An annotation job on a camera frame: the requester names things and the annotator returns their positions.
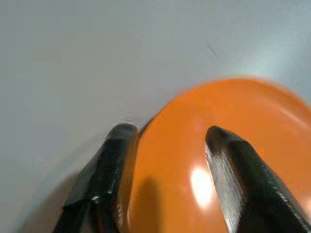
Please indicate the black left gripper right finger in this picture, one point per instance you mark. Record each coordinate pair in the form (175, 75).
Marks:
(252, 189)

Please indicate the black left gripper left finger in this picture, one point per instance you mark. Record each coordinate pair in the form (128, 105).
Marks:
(104, 174)

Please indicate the large orange bowl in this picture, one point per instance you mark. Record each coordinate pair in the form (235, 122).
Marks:
(175, 136)

